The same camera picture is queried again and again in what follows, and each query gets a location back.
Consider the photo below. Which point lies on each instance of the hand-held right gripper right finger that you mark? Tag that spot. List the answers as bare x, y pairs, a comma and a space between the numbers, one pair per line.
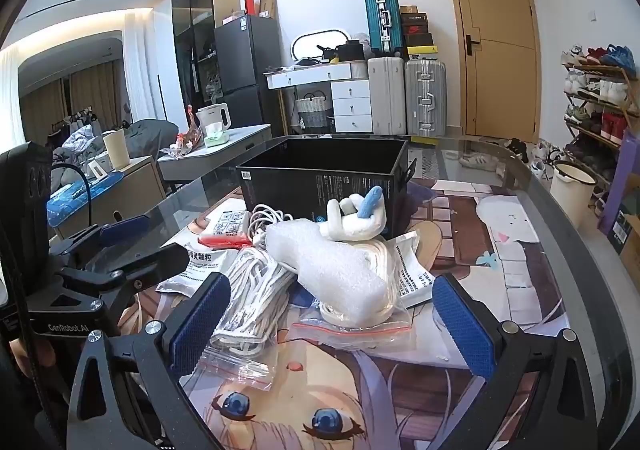
465, 325

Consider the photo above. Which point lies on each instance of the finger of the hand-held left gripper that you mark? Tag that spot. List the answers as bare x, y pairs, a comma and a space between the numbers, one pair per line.
122, 229
150, 262

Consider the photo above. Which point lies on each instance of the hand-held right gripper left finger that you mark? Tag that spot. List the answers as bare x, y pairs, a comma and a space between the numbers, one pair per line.
200, 320

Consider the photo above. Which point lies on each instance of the red and white packet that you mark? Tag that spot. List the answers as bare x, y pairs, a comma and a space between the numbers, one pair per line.
227, 225

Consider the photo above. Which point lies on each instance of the white bubble wrap roll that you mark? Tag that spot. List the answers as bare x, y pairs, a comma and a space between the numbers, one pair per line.
325, 260

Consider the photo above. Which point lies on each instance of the white and blue plush toy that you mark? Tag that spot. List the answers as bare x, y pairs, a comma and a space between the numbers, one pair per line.
350, 225

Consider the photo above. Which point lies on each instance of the black cardboard box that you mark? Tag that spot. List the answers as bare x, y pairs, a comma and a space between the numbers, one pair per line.
300, 185

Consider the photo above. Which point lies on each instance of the person's left hand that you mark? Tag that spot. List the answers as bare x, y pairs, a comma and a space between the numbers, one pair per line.
31, 357

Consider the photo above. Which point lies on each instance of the wooden cabinet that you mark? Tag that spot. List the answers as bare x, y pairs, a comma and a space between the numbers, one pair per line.
135, 190

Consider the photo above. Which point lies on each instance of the white sachet with large print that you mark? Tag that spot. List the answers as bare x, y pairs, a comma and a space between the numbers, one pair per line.
200, 270

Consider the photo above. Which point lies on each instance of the blue plastic package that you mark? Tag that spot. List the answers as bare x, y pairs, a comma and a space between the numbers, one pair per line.
75, 195

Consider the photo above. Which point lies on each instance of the white sachet with small print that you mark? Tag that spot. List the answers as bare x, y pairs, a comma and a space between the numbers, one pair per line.
415, 275

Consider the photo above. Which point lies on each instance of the cream cylindrical container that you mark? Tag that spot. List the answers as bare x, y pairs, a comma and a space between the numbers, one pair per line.
116, 150

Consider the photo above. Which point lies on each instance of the printed cartoon desk mat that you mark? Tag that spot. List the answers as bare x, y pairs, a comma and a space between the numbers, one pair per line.
400, 390

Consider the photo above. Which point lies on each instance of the pile of clothes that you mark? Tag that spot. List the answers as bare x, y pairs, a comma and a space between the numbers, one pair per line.
75, 147

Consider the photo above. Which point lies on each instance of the dark grey cloth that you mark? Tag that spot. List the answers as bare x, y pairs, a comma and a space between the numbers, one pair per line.
150, 137

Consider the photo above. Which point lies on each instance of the red plastic wrapper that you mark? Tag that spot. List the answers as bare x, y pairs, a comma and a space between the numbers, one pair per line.
187, 137

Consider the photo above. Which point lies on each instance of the grey side table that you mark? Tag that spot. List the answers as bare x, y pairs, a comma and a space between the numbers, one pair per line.
220, 155

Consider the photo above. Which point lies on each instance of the green tissue pack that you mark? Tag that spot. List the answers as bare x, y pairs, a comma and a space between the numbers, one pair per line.
216, 136

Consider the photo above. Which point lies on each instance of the brown curtain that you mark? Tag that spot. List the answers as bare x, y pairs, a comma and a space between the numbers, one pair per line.
95, 95

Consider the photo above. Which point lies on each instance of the white electric kettle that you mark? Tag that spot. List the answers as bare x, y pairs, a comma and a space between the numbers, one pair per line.
215, 117

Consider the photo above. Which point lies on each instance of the white sneakers pair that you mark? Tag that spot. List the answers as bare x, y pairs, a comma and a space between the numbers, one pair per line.
477, 161

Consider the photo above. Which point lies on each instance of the white curtain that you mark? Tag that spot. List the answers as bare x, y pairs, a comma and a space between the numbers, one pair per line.
140, 65

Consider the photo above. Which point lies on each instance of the white bucket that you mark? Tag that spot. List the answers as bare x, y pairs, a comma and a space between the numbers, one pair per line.
572, 195

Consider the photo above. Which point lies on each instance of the black shoes pair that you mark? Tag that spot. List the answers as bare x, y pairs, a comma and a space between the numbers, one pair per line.
516, 149

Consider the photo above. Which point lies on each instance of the black glass cabinet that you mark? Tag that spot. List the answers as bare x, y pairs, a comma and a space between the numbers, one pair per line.
192, 30

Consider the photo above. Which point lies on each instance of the dark grey fridge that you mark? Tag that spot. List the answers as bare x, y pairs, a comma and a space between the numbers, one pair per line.
245, 55

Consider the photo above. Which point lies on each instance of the purple box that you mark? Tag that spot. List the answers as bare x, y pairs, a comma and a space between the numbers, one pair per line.
622, 180

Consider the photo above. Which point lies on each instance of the wicker basket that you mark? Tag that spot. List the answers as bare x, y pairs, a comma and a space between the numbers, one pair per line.
312, 112

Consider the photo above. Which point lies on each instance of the silver suitcase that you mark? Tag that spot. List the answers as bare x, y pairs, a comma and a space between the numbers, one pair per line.
425, 95

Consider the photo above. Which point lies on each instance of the white suitcase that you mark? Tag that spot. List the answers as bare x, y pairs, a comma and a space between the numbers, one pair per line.
386, 95

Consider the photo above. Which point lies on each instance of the white vanity desk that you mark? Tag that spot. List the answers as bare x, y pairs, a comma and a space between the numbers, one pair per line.
350, 95

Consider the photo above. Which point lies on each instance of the wooden shoe rack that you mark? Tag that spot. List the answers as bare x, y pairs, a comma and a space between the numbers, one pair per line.
597, 100

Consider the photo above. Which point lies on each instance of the tall cardboard box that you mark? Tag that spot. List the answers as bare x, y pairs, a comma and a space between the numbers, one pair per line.
267, 4

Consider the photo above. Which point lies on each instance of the oval mirror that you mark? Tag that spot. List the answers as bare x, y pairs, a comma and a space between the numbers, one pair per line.
320, 42

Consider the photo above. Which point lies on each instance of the black bag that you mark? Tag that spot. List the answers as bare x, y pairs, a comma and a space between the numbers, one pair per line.
350, 51

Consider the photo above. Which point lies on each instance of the dark shoe box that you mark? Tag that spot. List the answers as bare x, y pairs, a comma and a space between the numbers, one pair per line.
418, 40

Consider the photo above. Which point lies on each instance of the wooden door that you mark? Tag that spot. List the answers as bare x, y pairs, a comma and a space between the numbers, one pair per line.
500, 30

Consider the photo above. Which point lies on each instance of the black shoe box red logo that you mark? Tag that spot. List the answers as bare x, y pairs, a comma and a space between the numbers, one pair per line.
416, 29

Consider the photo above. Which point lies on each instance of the teal suitcase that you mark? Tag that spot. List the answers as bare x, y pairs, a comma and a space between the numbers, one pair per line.
382, 20

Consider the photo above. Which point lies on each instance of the brown shoe box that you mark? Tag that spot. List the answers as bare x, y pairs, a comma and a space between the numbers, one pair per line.
412, 9

